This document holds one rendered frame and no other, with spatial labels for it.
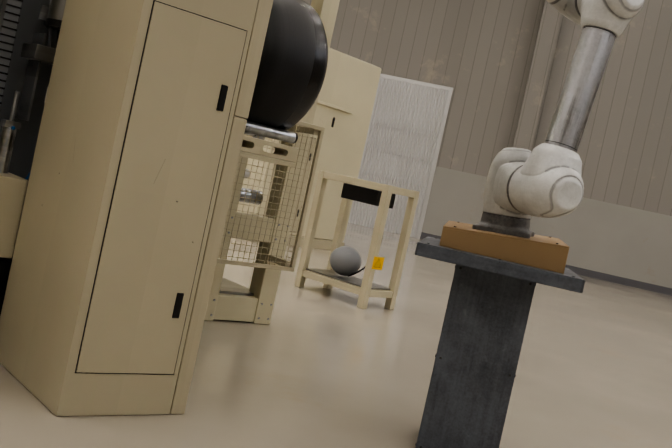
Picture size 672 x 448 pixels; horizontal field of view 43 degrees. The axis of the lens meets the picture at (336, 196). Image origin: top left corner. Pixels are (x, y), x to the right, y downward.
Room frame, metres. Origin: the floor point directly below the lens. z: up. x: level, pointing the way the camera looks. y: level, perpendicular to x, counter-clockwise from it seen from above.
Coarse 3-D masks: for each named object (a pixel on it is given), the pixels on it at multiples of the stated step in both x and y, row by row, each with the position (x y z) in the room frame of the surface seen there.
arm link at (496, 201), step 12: (504, 156) 2.73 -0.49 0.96; (516, 156) 2.71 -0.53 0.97; (528, 156) 2.71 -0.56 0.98; (492, 168) 2.75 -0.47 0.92; (504, 168) 2.70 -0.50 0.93; (516, 168) 2.67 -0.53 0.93; (492, 180) 2.74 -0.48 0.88; (504, 180) 2.68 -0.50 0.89; (492, 192) 2.73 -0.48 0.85; (504, 192) 2.67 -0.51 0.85; (492, 204) 2.73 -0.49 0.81; (504, 204) 2.69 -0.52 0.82; (516, 216) 2.71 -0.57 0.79; (528, 216) 2.74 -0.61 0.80
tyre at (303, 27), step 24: (288, 0) 3.26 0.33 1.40; (288, 24) 3.17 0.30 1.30; (312, 24) 3.26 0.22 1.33; (264, 48) 3.15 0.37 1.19; (288, 48) 3.15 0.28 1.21; (312, 48) 3.22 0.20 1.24; (264, 72) 3.14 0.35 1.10; (288, 72) 3.16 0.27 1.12; (312, 72) 3.23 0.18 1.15; (264, 96) 3.17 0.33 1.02; (288, 96) 3.21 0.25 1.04; (312, 96) 3.27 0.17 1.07; (264, 120) 3.27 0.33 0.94; (288, 120) 3.31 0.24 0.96
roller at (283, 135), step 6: (246, 126) 3.22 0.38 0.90; (252, 126) 3.23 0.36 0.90; (258, 126) 3.25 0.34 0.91; (264, 126) 3.28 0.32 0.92; (270, 126) 3.30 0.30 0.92; (246, 132) 3.24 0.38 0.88; (252, 132) 3.25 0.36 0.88; (258, 132) 3.26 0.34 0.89; (264, 132) 3.27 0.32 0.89; (270, 132) 3.29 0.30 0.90; (276, 132) 3.31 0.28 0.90; (282, 132) 3.33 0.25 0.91; (288, 132) 3.35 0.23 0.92; (294, 132) 3.38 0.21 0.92; (276, 138) 3.32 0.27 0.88; (282, 138) 3.33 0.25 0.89; (288, 138) 3.35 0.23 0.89; (294, 138) 3.36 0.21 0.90
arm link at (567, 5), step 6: (564, 0) 2.72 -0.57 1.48; (570, 0) 2.70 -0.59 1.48; (576, 0) 2.68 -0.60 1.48; (558, 6) 2.74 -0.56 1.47; (564, 6) 2.73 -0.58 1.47; (570, 6) 2.71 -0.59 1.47; (576, 6) 2.68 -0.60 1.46; (564, 12) 2.75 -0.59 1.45; (570, 12) 2.72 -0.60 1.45; (576, 12) 2.70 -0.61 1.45; (570, 18) 2.77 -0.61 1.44; (576, 18) 2.73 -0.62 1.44
